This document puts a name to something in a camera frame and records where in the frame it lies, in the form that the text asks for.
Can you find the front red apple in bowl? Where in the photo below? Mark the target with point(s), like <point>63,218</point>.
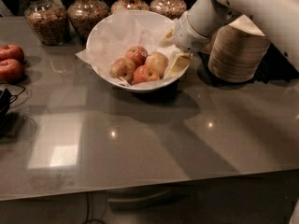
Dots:
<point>145,73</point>

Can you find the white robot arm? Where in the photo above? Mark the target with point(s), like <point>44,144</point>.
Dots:
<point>257,129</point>

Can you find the front stack of paper bowls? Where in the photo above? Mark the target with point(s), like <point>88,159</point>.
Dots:
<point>237,51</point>

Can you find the red apple on table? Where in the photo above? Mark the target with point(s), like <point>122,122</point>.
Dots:
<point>11,71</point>
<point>11,52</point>

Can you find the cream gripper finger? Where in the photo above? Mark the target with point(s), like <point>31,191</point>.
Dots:
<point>167,39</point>
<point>179,61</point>

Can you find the black object with cable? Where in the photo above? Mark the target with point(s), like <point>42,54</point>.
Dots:
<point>10,100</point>

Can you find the rear stack of paper bowls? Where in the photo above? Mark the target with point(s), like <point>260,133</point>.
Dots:
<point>208,48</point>

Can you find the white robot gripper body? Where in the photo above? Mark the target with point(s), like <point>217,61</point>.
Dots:
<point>186,35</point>

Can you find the yellowish apple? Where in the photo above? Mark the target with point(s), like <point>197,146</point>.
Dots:
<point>158,61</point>

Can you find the glass cereal jar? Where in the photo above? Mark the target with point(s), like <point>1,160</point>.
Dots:
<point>85,14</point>
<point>172,9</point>
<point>48,20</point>
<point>130,5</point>

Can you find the stack of paper bowls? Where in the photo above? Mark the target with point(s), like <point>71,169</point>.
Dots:
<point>237,51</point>
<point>208,48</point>

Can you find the white ceramic bowl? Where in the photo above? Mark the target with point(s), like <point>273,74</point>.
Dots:
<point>140,86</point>

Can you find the red apple with sticker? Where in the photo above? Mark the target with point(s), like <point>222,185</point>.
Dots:
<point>138,54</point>

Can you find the upper red apple on table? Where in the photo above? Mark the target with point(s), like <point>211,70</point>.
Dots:
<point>11,52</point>

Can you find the front left apple in bowl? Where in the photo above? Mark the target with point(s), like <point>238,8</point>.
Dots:
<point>123,68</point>

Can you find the leftmost glass cereal jar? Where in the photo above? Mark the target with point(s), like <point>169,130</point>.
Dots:
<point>48,20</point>

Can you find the white paper bowl liner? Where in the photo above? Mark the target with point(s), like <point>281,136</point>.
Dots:
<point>124,34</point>

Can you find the lower red apple on table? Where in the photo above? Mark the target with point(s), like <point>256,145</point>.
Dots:
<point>11,71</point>

